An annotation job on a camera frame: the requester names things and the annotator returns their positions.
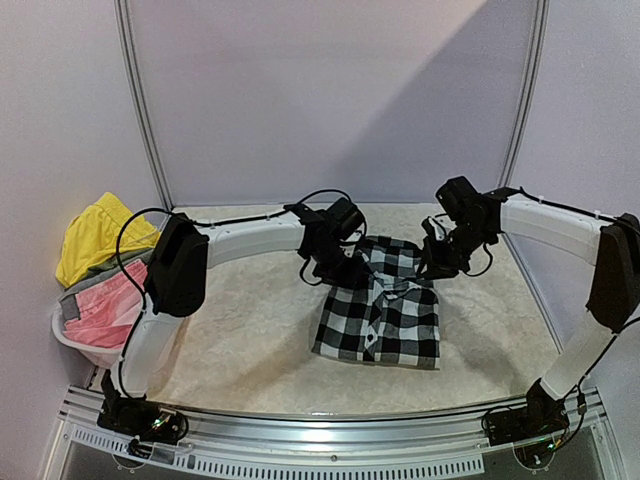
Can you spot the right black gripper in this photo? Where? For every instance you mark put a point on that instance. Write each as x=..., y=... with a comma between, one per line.
x=439, y=260

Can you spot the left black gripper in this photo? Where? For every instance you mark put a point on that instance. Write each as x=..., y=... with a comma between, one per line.
x=351, y=279

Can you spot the black white plaid shirt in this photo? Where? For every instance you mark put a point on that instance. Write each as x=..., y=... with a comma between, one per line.
x=390, y=320

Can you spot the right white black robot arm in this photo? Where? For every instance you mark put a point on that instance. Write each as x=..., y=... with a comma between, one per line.
x=583, y=266

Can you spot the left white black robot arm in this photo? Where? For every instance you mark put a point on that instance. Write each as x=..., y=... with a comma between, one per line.
x=175, y=284

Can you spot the white plastic laundry basket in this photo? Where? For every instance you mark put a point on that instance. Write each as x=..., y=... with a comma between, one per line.
x=102, y=344

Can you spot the olive green garment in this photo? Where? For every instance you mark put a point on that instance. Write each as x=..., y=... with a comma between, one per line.
x=124, y=259

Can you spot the pink printed garment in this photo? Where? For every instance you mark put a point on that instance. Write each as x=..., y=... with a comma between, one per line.
x=107, y=299

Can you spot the yellow shorts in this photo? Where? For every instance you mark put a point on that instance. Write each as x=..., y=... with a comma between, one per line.
x=90, y=239

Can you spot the grey garment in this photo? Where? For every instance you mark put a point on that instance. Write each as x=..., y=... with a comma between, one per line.
x=72, y=302

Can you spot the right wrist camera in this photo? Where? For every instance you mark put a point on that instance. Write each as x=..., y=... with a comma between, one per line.
x=434, y=229

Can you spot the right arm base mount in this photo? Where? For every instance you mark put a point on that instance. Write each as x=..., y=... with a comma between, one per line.
x=525, y=425

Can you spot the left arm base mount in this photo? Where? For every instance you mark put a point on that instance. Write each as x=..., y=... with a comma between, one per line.
x=136, y=417

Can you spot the right aluminium frame post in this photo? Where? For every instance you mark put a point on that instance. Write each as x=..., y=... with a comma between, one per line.
x=525, y=100

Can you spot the aluminium frame post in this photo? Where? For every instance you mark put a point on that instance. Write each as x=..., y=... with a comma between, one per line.
x=525, y=100
x=140, y=104

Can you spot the left aluminium frame post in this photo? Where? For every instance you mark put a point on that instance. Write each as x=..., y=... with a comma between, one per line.
x=140, y=104

